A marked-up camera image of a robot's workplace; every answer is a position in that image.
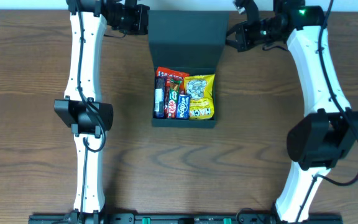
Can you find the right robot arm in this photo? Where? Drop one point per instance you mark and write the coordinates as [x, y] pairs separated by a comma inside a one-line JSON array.
[[329, 127]]

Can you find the dark green lidded box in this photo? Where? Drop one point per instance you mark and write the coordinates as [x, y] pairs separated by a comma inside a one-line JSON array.
[[187, 41]]

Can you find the red snack bag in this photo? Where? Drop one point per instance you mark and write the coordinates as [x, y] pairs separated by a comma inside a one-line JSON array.
[[172, 74]]

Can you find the blue Eclipse mint tin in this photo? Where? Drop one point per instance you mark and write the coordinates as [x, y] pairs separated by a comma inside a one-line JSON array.
[[183, 107]]

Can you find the dark blue candy bar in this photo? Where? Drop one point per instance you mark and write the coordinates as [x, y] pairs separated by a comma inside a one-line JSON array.
[[159, 102]]

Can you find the yellow snack bag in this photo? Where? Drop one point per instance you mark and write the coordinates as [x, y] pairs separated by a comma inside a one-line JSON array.
[[200, 90]]

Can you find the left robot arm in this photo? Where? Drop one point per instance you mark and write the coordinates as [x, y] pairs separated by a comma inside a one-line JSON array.
[[82, 108]]

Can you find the green red KitKat bar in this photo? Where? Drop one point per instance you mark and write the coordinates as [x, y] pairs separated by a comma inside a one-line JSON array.
[[173, 94]]

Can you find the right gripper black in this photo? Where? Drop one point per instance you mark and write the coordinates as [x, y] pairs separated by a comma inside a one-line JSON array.
[[245, 35]]

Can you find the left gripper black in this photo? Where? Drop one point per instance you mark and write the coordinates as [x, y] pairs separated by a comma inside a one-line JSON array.
[[140, 20]]

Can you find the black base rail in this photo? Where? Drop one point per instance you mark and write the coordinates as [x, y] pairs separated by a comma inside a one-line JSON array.
[[129, 218]]

